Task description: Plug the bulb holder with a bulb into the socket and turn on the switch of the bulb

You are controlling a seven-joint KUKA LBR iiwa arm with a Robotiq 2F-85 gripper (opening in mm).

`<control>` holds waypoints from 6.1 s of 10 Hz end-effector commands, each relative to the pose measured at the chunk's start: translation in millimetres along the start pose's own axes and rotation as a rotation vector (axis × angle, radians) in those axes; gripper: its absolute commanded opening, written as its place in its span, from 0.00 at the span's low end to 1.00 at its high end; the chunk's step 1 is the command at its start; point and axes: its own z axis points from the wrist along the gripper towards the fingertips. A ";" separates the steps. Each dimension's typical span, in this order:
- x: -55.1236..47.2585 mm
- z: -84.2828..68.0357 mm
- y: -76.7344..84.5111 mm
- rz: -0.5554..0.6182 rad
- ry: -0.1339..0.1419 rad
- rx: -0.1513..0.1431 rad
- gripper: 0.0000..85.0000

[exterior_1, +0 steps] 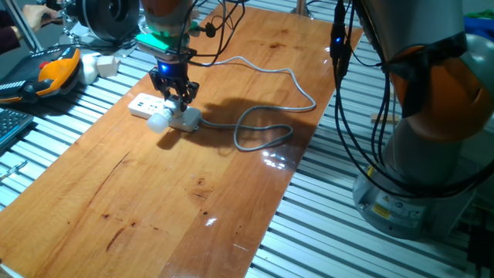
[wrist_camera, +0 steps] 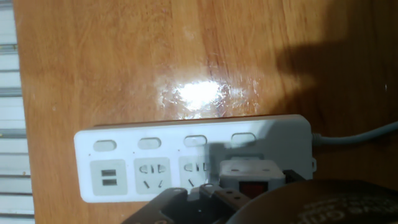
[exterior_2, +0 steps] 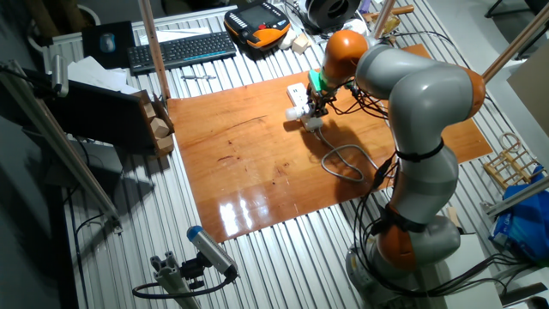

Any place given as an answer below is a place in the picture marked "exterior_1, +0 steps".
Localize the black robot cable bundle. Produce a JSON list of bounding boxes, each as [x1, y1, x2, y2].
[[330, 0, 494, 200]]

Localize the grey power strip cable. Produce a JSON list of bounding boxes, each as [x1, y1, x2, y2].
[[192, 56, 317, 152]]

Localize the black cable connector box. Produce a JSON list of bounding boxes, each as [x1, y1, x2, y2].
[[330, 0, 353, 71]]

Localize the black keyboard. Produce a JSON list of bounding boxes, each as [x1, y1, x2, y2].
[[0, 107, 35, 150]]

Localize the small metal screwdriver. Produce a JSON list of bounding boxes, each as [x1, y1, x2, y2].
[[0, 160, 29, 182]]

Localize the blue plastic bag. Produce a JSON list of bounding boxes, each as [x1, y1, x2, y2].
[[465, 15, 494, 38]]

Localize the beige wooden cube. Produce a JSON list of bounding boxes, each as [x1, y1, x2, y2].
[[96, 55, 121, 78]]

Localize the thin black wrist cables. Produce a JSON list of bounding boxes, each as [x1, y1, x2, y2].
[[177, 0, 246, 67]]

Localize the brown wooden board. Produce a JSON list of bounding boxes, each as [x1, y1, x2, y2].
[[0, 3, 364, 278]]

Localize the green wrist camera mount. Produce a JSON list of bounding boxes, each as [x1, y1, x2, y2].
[[135, 21, 194, 53]]

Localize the white power strip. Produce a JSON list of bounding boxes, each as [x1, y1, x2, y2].
[[127, 92, 203, 134]]

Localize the white plug adapter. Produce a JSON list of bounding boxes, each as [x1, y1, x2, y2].
[[146, 95, 190, 135]]

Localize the small wooden piece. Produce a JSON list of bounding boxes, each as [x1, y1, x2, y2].
[[370, 112, 401, 125]]

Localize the black filament spool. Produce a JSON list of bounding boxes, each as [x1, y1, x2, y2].
[[63, 0, 140, 42]]

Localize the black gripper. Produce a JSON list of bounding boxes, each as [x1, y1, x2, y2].
[[148, 57, 201, 114]]

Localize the person's hand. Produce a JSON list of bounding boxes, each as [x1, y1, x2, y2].
[[22, 4, 59, 33]]

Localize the white rounded object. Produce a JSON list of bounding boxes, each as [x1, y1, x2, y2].
[[79, 53, 102, 86]]

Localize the orange and black teach pendant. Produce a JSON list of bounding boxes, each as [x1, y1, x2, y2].
[[0, 45, 83, 104]]

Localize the person's dark sleeved forearm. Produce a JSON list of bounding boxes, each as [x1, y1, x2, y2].
[[0, 10, 23, 55]]

